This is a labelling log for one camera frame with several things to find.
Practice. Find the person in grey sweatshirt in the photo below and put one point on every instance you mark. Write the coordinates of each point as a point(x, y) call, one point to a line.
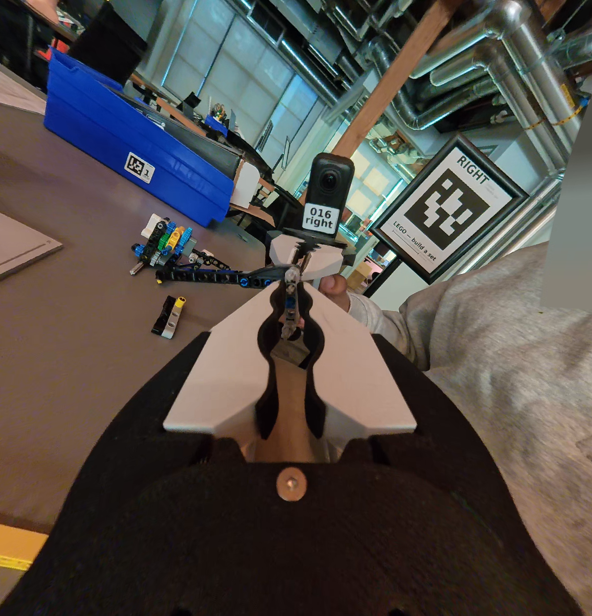
point(493, 385)

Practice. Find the multicolour lego gear assembly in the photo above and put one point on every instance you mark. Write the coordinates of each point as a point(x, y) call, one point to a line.
point(166, 240)

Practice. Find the framed marker sign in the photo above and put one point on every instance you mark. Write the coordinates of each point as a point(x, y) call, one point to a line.
point(450, 207)

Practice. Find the person's right forearm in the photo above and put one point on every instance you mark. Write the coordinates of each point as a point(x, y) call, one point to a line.
point(387, 332)

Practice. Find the black laptop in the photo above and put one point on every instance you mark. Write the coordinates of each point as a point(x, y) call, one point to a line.
point(191, 101)

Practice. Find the metal ventilation duct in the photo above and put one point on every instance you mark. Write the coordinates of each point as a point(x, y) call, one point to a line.
point(517, 57)

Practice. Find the person's right hand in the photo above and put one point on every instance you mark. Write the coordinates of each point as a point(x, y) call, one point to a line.
point(334, 288)

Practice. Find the grey black lego rack piece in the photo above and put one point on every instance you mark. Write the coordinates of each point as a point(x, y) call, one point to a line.
point(168, 320)

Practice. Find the blue plastic bin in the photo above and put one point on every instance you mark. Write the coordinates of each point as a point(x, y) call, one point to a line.
point(108, 125)

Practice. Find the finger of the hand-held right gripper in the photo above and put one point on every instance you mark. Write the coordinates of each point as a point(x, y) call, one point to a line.
point(325, 267)
point(282, 250)

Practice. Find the yellow flat object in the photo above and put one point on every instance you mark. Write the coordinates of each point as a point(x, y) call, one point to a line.
point(12, 546)

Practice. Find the small blue tool bin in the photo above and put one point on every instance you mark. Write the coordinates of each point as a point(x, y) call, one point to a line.
point(216, 122)

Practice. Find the wooden post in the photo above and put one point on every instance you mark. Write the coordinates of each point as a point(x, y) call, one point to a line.
point(397, 77)

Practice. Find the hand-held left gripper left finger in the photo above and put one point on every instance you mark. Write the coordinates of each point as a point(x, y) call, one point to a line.
point(219, 380)

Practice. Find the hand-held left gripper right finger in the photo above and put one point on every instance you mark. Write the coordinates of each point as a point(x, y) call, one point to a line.
point(363, 380)

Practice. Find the large instruction manual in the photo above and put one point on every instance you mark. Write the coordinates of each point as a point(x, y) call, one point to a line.
point(17, 245)

